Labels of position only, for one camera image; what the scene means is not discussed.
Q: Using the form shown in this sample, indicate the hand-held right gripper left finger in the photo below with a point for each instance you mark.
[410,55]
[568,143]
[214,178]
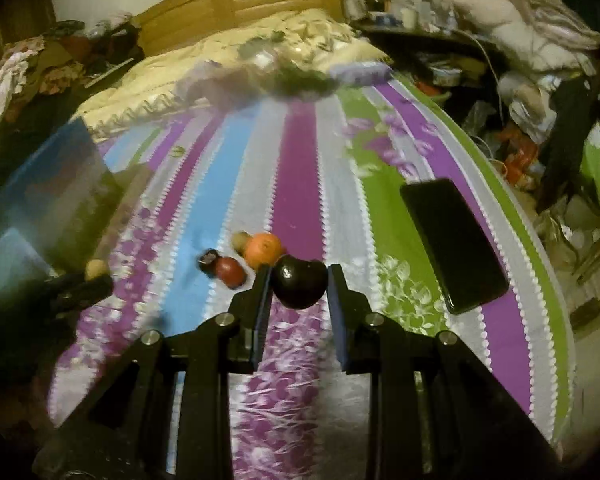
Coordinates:
[263,310]

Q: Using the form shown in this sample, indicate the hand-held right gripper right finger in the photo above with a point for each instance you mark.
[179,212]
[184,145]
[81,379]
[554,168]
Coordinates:
[337,310]

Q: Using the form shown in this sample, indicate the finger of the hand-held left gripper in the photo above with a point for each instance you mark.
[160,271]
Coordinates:
[87,287]

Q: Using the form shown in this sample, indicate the small yellow fruit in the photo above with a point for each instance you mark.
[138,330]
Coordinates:
[95,269]

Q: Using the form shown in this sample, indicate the dark purple plum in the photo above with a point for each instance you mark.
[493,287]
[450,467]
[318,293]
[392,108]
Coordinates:
[299,282]

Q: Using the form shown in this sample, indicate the red apple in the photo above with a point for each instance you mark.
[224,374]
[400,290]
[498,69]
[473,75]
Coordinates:
[229,271]

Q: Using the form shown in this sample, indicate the orange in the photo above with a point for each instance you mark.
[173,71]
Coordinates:
[262,251]

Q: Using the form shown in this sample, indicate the small dark fruit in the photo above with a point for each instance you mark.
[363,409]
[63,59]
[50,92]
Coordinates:
[207,261]

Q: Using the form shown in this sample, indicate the small yellow-green fruit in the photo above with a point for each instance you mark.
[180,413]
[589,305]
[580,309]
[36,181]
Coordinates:
[238,240]

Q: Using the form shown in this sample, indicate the blue cardboard box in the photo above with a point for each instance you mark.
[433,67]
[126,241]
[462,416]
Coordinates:
[65,195]

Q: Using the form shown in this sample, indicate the striped floral bedsheet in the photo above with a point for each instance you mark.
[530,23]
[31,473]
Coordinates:
[300,185]

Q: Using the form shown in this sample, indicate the black smartphone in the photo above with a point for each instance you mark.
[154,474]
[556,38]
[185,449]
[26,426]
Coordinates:
[455,247]

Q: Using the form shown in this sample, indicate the pile of clothes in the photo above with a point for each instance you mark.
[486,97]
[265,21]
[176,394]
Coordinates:
[35,67]

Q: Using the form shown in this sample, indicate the pink patterned bag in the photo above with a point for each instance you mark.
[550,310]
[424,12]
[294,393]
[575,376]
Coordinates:
[220,84]

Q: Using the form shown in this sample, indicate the dark green cloth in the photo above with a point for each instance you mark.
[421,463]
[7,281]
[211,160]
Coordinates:
[300,82]

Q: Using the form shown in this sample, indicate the purple pillow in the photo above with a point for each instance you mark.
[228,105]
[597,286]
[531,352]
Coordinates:
[361,72]

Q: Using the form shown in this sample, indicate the cream quilt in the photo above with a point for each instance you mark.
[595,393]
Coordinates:
[220,55]

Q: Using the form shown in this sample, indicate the dark cluttered table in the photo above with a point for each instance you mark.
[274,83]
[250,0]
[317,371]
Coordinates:
[410,42]

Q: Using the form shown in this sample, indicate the green plastic bag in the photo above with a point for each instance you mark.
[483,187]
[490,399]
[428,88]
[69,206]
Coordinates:
[595,160]

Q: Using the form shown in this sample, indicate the white cup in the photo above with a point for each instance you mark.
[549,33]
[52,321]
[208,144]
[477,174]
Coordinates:
[409,16]

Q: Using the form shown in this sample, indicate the wooden headboard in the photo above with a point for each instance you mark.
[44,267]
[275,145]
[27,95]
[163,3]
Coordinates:
[260,0]

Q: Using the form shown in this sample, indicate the white bedding pile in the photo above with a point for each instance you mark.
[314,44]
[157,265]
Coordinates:
[520,25]

